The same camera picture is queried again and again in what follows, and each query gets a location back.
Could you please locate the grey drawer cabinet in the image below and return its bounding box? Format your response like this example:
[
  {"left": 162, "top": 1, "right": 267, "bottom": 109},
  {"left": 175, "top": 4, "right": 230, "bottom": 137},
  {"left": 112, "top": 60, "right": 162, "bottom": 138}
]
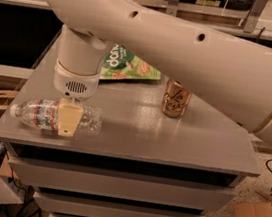
[{"left": 0, "top": 3, "right": 272, "bottom": 217}]

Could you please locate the gold LaCroix can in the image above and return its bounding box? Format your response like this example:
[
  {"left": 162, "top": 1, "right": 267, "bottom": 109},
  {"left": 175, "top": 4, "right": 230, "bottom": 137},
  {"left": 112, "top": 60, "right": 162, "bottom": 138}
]
[{"left": 161, "top": 79, "right": 192, "bottom": 118}]

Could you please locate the green snack bag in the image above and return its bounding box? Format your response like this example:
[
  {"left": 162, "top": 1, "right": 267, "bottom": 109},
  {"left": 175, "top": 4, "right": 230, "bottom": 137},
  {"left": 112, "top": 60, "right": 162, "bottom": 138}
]
[{"left": 100, "top": 44, "right": 161, "bottom": 80}]

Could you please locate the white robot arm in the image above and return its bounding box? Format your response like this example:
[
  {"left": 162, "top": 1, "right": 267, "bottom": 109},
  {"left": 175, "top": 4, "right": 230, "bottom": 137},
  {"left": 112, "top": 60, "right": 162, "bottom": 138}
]
[{"left": 47, "top": 0, "right": 272, "bottom": 147}]

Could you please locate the clear plastic water bottle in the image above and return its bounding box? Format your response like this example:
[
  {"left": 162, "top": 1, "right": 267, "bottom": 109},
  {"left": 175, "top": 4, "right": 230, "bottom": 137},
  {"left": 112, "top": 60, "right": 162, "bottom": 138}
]
[{"left": 9, "top": 99, "right": 102, "bottom": 135}]

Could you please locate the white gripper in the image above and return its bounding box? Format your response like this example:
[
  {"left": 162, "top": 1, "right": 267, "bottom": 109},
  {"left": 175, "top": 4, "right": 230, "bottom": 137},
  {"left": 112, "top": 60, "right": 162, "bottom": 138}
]
[{"left": 53, "top": 61, "right": 100, "bottom": 137}]

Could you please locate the metal shelf rail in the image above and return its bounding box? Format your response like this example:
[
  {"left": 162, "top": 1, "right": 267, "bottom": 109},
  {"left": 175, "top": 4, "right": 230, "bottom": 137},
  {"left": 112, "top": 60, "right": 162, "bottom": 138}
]
[{"left": 135, "top": 0, "right": 272, "bottom": 41}]

